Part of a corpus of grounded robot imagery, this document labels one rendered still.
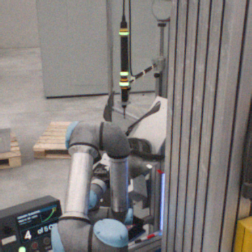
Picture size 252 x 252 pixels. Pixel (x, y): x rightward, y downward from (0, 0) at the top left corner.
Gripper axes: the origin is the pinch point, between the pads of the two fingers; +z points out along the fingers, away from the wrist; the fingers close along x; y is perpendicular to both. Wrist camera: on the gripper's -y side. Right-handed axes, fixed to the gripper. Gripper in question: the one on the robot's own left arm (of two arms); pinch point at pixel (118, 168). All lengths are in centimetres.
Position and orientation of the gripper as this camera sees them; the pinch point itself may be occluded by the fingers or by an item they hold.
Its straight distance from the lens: 195.6
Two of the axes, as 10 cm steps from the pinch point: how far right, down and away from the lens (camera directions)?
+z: 3.1, -3.9, 8.7
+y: -9.4, -0.3, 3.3
